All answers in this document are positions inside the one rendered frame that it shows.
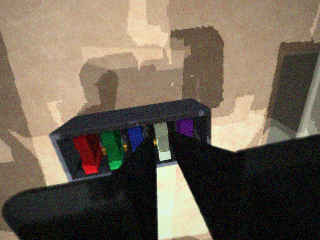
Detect purple fuse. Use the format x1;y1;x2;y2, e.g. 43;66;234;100
175;118;193;138

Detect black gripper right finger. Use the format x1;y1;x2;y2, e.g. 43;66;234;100
170;132;320;240

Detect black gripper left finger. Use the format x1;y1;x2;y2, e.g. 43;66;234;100
2;136;158;240

